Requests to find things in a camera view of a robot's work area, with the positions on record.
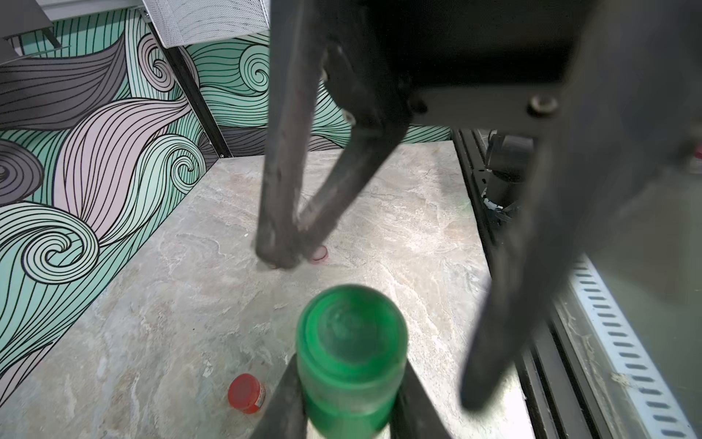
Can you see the green paint jar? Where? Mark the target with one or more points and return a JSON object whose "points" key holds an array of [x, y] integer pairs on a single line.
{"points": [[336, 421]]}

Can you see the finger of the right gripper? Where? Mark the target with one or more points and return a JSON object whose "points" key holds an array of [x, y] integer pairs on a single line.
{"points": [[632, 110], [307, 142]]}

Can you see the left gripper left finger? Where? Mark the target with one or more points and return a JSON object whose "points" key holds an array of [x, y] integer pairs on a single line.
{"points": [[285, 416]]}

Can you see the green jar lid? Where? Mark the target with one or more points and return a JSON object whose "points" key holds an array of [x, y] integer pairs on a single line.
{"points": [[352, 346]]}

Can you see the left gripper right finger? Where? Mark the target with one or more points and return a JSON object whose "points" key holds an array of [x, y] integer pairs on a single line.
{"points": [[413, 415]]}

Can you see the black wall tray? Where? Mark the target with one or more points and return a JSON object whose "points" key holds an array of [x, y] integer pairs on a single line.
{"points": [[19, 17]]}

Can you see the clear plastic wall holder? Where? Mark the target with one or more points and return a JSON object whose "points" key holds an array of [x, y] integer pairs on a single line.
{"points": [[180, 23]]}

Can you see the red paint jar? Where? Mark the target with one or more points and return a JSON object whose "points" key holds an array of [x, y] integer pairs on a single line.
{"points": [[246, 394]]}

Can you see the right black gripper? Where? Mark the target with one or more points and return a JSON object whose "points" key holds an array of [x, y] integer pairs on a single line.
{"points": [[464, 64]]}

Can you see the white slotted cable duct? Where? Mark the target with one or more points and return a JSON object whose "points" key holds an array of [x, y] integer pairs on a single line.
{"points": [[630, 367]]}

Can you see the purple jar lid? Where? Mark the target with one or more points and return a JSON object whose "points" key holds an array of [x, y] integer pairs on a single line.
{"points": [[320, 255]]}

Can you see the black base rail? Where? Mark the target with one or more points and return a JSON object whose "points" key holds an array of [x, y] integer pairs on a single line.
{"points": [[518, 325]]}

